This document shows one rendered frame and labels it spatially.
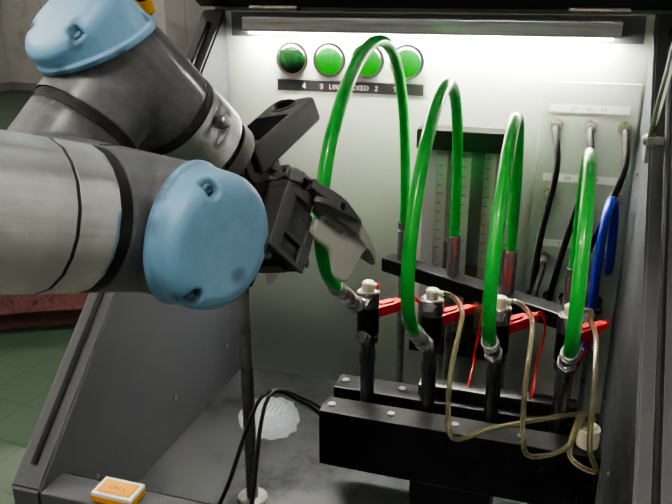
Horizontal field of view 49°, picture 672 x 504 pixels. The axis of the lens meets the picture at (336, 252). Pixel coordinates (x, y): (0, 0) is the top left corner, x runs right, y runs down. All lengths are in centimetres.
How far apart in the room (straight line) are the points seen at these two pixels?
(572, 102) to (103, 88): 75
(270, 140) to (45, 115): 20
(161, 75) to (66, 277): 20
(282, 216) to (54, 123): 20
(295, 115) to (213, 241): 31
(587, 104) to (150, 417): 76
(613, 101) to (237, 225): 80
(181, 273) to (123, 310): 64
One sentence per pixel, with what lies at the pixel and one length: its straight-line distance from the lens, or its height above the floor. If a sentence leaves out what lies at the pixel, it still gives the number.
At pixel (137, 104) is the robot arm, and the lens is 51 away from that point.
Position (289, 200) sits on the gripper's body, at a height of 132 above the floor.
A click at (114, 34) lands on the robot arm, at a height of 146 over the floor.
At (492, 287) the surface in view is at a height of 122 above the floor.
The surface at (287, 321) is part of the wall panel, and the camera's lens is 130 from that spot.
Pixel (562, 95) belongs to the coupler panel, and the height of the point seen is 134.
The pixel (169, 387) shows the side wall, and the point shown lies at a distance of 114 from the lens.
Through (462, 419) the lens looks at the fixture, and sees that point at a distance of 95.
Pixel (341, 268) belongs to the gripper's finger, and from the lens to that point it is 67.
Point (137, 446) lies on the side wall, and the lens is 110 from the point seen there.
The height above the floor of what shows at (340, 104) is 138.
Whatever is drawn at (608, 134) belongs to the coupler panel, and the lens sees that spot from 111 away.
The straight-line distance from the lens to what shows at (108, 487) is 90.
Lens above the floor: 149
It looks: 20 degrees down
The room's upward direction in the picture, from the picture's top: straight up
